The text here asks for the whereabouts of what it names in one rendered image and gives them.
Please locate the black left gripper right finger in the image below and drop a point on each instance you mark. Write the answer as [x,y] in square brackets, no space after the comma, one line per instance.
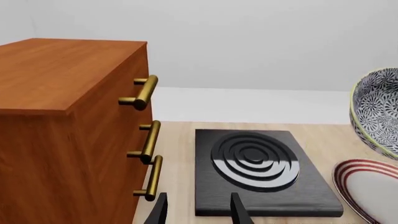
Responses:
[238,210]

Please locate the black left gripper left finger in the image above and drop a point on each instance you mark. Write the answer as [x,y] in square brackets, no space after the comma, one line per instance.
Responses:
[159,211]

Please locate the flat black stove plate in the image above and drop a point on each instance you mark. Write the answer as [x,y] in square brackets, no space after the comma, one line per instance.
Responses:
[255,170]

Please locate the white plate with red rings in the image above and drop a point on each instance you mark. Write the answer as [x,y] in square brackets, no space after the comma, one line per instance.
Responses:
[370,186]

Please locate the black white patterned bowl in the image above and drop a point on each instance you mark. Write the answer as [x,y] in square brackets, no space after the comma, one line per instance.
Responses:
[377,112]

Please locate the wooden cabinet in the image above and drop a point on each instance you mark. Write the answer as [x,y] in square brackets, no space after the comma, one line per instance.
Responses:
[62,130]

